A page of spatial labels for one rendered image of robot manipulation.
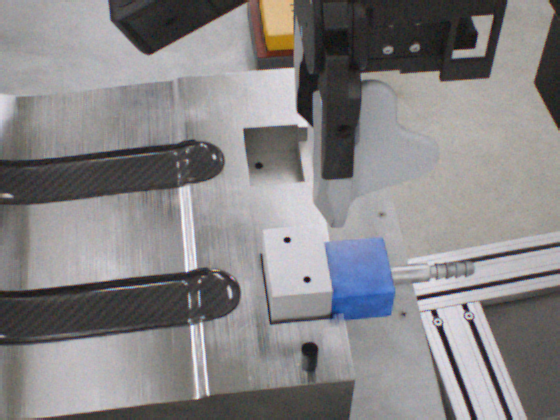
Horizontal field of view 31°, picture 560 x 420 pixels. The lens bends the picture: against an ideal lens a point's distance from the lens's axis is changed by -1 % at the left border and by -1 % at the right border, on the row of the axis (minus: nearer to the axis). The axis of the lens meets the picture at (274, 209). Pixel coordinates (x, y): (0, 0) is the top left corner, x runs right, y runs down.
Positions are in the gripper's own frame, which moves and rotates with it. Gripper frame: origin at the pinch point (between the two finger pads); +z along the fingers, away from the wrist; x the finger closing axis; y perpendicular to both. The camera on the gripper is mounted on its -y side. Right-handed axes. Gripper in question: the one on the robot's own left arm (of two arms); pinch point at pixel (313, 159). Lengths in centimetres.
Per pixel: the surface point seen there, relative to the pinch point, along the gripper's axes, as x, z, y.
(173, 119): 15.2, 12.1, -7.3
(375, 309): -2.0, 12.1, 4.0
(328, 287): -2.1, 9.1, 1.0
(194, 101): 16.5, 11.8, -5.7
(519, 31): 116, 101, 64
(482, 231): 67, 101, 43
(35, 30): 35.7, 20.7, -19.0
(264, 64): 27.7, 19.5, 0.6
